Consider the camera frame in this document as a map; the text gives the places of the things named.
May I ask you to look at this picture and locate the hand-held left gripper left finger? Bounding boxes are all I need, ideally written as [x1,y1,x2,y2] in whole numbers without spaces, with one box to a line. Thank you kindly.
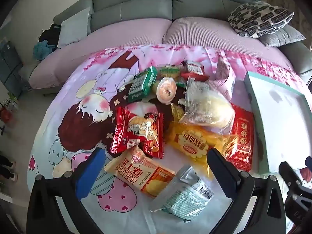
[26,147,106,234]

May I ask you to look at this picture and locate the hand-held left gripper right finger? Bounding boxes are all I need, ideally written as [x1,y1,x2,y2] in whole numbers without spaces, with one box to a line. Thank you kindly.
[207,147,287,234]

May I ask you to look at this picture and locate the red foil packet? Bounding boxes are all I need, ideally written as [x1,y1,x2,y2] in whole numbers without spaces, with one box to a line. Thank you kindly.
[222,104,255,172]

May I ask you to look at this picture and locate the yellow biscuit packet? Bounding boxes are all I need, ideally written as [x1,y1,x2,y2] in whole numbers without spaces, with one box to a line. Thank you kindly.
[166,122,232,177]

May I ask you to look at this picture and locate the silver grey packet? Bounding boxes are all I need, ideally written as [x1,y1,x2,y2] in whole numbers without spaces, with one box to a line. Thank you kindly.
[149,165,214,221]

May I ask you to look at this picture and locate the beige orange roll packet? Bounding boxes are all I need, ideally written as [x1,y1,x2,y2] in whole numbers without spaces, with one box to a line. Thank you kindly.
[104,147,176,198]

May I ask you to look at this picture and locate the teal shallow box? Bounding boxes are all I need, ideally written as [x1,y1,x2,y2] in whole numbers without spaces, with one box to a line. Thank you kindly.
[244,71,312,175]

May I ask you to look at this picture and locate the clear bread packet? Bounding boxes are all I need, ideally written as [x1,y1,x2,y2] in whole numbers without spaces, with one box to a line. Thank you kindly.
[179,82,236,128]

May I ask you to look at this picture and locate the red cartoon snack packet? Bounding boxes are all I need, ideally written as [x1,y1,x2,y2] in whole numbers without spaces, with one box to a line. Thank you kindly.
[110,107,164,159]

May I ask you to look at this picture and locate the small yellow packet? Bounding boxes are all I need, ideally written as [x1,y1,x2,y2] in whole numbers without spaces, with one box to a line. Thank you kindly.
[171,102,186,122]

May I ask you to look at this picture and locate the white green cracker packet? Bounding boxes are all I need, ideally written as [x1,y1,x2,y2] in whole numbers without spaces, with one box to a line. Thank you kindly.
[186,77,210,106]

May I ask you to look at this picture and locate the pink white packet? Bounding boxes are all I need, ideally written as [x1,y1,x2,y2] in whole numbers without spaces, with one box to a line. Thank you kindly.
[214,58,236,100]

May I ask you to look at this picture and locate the orange white jelly cup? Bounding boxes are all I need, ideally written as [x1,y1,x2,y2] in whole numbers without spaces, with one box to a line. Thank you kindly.
[156,77,177,103]

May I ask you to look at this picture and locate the small red white packet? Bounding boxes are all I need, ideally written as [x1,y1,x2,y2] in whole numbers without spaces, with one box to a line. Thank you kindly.
[182,60,209,81]

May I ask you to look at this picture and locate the green yellow packet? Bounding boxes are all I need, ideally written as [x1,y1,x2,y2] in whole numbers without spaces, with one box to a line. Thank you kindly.
[160,64,181,78]

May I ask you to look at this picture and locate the pink cartoon printed blanket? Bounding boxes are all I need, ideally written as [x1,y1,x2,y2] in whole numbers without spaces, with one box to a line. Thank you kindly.
[27,44,305,234]

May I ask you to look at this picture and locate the grey pillow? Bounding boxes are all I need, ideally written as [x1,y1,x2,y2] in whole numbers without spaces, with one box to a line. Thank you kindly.
[260,26,306,47]

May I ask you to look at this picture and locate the teal cloth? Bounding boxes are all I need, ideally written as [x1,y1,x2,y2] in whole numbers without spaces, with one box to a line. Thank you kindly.
[33,40,58,60]

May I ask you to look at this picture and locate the dark cabinet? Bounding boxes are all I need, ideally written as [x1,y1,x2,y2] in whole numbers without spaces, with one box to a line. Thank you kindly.
[0,38,24,98]

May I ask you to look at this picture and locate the pink sofa cover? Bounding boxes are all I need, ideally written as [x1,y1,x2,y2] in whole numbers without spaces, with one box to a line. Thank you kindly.
[29,17,303,95]

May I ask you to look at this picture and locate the dark clothes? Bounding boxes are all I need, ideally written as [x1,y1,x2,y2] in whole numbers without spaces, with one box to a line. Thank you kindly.
[39,24,61,47]

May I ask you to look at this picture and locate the pale green pillow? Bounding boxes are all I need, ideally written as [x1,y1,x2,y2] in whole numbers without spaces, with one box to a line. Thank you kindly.
[57,7,91,49]

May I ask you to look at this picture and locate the black white patterned pillow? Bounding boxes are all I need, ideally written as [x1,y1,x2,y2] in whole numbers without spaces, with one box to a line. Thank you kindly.
[228,1,294,38]

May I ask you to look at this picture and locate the grey sofa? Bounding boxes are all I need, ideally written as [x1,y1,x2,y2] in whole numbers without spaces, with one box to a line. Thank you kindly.
[19,0,312,95]

